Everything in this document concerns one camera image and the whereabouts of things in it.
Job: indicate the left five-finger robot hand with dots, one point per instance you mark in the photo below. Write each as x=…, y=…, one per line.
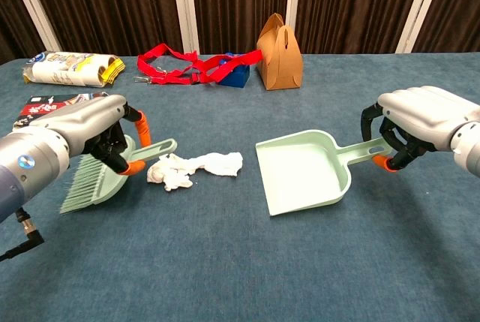
x=90, y=119

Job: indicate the right five-finger robot hand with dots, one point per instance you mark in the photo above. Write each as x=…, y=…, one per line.
x=423, y=115

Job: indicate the mint green hand broom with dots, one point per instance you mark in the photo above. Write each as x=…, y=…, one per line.
x=93, y=183

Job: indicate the mint green dustpan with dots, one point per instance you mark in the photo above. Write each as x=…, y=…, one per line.
x=303, y=172

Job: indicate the white tissue paper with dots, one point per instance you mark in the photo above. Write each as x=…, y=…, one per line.
x=217, y=162

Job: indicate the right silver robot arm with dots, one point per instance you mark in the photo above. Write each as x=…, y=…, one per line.
x=468, y=145

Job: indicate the dark patterned snack packet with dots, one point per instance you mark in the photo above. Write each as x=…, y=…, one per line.
x=41, y=106

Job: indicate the white snack package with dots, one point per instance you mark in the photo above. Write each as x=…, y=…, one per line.
x=67, y=70

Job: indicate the brown paper gable box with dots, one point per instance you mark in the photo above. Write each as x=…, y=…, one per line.
x=281, y=63

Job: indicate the blue plastic block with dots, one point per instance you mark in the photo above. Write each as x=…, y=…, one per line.
x=236, y=78

